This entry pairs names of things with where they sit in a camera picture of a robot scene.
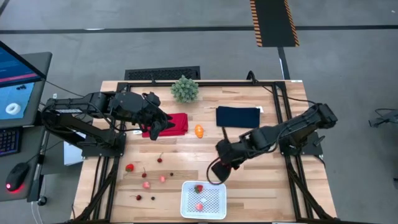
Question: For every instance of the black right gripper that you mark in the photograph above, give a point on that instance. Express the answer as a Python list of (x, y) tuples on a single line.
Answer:
[(229, 151)]

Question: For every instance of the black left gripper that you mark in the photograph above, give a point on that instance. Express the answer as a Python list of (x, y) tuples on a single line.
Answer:
[(150, 109)]

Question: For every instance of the orange toy fruit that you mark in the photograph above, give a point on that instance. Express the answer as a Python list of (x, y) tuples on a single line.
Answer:
[(199, 131)]

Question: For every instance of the dark red toy cherry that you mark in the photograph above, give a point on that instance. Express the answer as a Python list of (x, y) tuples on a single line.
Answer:
[(159, 160), (144, 175), (138, 197)]

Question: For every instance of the red toy strawberry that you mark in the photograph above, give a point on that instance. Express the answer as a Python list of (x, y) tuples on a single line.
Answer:
[(129, 168), (199, 188)]

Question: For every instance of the white perforated plastic basket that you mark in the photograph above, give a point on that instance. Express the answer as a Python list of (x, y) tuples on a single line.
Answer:
[(214, 199)]

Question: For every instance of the pink toy fruit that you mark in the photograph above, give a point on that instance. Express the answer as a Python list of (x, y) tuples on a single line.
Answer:
[(146, 185), (199, 207), (162, 179)]

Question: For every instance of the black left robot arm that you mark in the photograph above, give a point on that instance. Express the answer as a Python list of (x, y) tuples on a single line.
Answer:
[(71, 113)]

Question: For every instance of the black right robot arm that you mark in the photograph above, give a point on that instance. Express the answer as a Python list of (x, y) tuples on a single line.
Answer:
[(295, 124)]

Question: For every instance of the red folded cloth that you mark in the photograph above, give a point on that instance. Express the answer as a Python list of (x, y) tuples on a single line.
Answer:
[(180, 124)]

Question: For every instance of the white label tag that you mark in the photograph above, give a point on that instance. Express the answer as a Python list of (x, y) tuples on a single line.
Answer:
[(137, 132), (260, 109)]

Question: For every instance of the navy folded cloth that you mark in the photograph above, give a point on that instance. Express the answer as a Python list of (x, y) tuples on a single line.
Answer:
[(237, 117)]

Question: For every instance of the green spiky plant ball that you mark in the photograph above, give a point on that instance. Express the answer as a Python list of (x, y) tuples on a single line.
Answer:
[(185, 90)]

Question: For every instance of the white box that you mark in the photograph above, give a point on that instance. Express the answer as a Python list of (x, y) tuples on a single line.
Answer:
[(71, 155)]

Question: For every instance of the black mat with orange stripes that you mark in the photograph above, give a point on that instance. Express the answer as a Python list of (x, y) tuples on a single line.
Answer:
[(273, 21)]

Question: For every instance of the grey computer desk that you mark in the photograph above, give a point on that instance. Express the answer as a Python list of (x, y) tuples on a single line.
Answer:
[(31, 149)]

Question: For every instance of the black caster wheel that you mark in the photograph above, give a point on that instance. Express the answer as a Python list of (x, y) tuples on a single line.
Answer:
[(42, 201)]

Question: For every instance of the computer monitor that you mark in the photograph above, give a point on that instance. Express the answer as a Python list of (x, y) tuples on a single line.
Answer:
[(18, 99)]

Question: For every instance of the black computer mouse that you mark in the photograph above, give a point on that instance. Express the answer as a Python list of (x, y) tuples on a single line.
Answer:
[(17, 175)]

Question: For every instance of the black keyboard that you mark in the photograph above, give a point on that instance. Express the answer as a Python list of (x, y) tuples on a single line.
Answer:
[(7, 141)]

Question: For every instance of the black aluminium table frame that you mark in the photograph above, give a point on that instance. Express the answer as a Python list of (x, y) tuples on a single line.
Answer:
[(217, 84)]

